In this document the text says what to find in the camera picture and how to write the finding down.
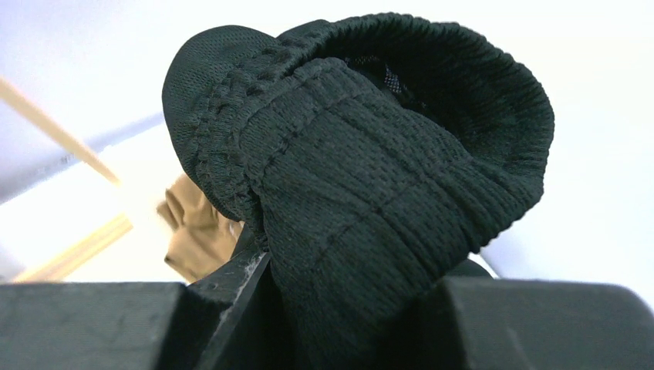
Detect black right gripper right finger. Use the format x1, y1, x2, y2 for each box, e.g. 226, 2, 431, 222
398, 262, 653, 369

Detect black shorts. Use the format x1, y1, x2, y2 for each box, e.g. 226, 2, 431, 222
162, 13, 555, 369

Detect wooden clothes rack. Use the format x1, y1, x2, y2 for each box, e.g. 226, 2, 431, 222
1, 79, 133, 283

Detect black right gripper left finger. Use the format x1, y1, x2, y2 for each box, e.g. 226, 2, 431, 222
1, 236, 269, 369

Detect brown shorts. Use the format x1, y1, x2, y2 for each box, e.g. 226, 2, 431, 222
157, 175, 244, 283

